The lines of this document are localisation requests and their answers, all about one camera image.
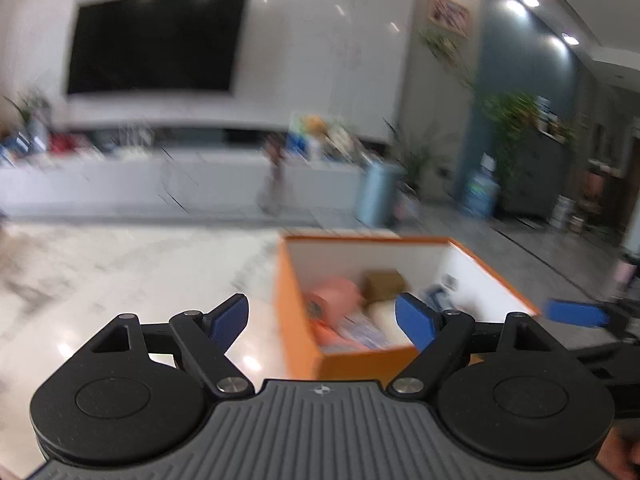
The orange cardboard box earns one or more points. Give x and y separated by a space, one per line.
360 365

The white bucket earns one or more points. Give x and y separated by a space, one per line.
562 212

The red box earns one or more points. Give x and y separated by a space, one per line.
62 142

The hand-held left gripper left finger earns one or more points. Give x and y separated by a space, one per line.
230 317

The leafy potted vine plant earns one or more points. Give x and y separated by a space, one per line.
507 120

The person's right hand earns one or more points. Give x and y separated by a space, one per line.
625 452

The grey-blue trash can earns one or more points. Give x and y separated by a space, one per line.
377 195

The green printed picture board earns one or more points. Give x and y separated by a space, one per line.
297 142

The potted snake plant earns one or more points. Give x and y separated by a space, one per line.
417 160

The blue water jug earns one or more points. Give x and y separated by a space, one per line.
481 195

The green plant in glass vase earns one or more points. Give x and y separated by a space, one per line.
30 115

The small brown cardboard box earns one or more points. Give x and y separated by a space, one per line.
382 285

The brown teddy bear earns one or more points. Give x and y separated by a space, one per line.
314 125

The black television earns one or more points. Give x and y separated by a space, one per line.
155 42

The trailing wall vine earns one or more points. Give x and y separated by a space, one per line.
442 50

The dark grey cabinet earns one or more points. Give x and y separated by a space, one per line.
540 175

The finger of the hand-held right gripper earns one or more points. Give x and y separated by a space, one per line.
575 312

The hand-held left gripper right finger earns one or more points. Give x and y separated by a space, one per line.
415 320

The framed wall picture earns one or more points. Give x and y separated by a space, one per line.
450 14

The pink pot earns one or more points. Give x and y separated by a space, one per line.
625 272

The white marble TV cabinet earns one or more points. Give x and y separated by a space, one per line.
125 180

